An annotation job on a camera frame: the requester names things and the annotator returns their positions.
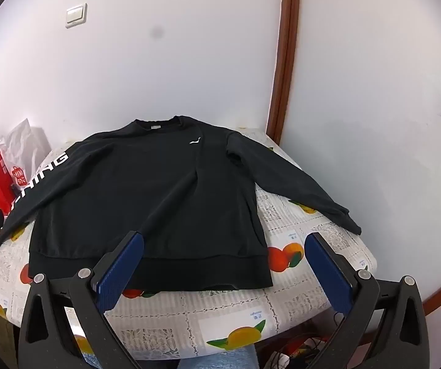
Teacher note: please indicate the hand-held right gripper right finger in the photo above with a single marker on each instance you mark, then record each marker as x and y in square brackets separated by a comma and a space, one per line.
[326, 269]

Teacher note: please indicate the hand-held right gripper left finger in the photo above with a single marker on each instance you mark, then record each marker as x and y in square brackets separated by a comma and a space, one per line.
[122, 267]

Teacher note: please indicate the black long-sleeve sweatshirt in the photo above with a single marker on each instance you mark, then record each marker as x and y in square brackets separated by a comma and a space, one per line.
[147, 184]

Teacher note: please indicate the white plastic bag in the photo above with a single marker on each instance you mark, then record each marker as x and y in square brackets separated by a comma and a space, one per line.
[26, 146]

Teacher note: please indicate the fruit print tablecloth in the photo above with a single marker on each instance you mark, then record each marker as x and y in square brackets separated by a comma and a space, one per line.
[235, 315]

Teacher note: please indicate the brown wooden door frame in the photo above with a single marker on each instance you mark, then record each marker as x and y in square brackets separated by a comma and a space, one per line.
[284, 57]

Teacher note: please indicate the white wall light switch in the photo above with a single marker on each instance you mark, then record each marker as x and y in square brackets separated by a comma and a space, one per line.
[76, 15]

